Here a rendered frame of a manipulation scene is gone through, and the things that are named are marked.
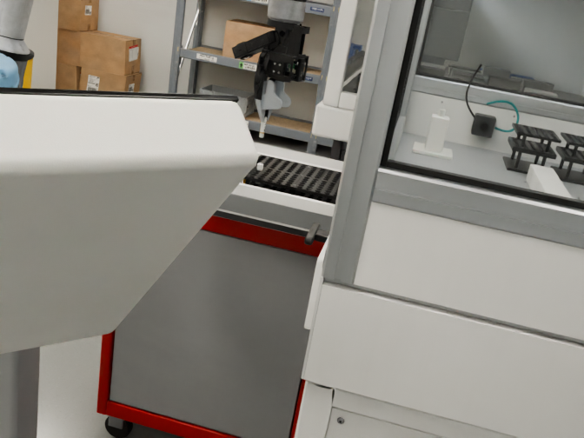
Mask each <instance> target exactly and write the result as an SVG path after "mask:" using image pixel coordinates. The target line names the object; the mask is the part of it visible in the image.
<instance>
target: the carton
mask: <svg viewBox="0 0 584 438"><path fill-rule="evenodd" d="M271 30H275V27H272V26H268V25H267V24H264V23H255V22H250V21H246V20H241V19H233V20H227V21H226V28H225V35H224V42H223V49H222V56H226V57H231V58H235V57H234V54H233V51H232V48H233V47H235V46H236V45H237V44H239V43H242V42H247V41H248V40H250V39H253V38H255V37H258V36H260V35H262V34H265V33H267V32H269V31H271ZM261 53H262V52H260V53H257V54H255V55H253V56H252V57H251V58H249V59H245V60H244V61H249V62H254V63H257V62H258V59H259V56H260V54H261Z"/></svg>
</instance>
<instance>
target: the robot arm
mask: <svg viewBox="0 0 584 438"><path fill-rule="evenodd" d="M33 2H34V0H0V87H5V88H22V87H23V77H24V73H25V70H26V66H27V62H28V58H29V55H30V50H29V48H28V47H27V45H26V43H25V42H24V37H25V33H26V30H27V26H28V22H29V19H30V13H31V9H32V5H33ZM306 2H307V0H269V7H268V14H267V15H268V17H269V18H268V21H267V25H268V26H272V27H275V30H271V31H269V32H267V33H265V34H262V35H260V36H257V37H255V38H253V39H250V40H248V41H247V42H242V43H239V44H237V45H236V46H235V47H233V48H232V51H233V54H234V57H235V59H241V60H245V59H249V58H251V57H252V56H253V55H255V54H257V53H260V52H261V54H260V56H259V59H258V62H257V65H256V72H255V81H254V91H255V104H256V107H257V111H258V114H259V117H260V120H261V122H264V118H265V116H266V117H267V121H268V119H269V117H270V115H271V113H272V110H278V109H280V108H287V107H289V106H290V105H291V98H290V97H289V96H288V95H286V94H285V92H284V85H285V84H284V83H285V82H287V83H290V82H291V81H296V82H301V81H302V80H303V81H305V78H306V73H307V68H308V62H309V56H306V55H305V54H302V52H303V45H304V40H305V35H306V34H309V30H310V27H307V26H302V24H301V22H303V18H304V13H305V7H306ZM305 63H306V65H305V70H304V64H305ZM303 70H304V75H303ZM268 77H271V78H270V79H269V80H268V81H267V78H268Z"/></svg>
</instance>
